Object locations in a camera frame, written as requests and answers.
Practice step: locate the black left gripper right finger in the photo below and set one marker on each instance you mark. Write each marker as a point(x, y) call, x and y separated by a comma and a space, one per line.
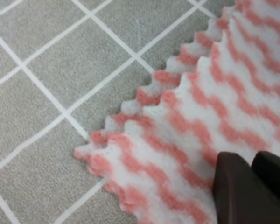
point(266, 166)

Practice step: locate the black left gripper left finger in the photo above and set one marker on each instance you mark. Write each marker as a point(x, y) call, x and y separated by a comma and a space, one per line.
point(240, 196)

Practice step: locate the pink white wavy towel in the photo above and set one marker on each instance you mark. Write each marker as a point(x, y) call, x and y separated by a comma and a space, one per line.
point(222, 93)

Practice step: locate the grey checked tablecloth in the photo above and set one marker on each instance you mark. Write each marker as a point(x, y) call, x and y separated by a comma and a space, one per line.
point(64, 66)

